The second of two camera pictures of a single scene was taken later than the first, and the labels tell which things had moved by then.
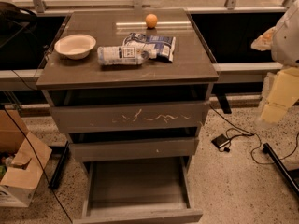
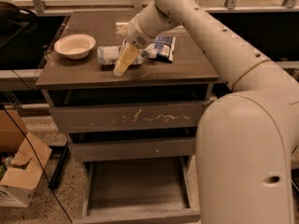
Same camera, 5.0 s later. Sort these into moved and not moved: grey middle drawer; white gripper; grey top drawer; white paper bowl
Moved: white gripper
Not moved: grey top drawer; grey middle drawer; white paper bowl
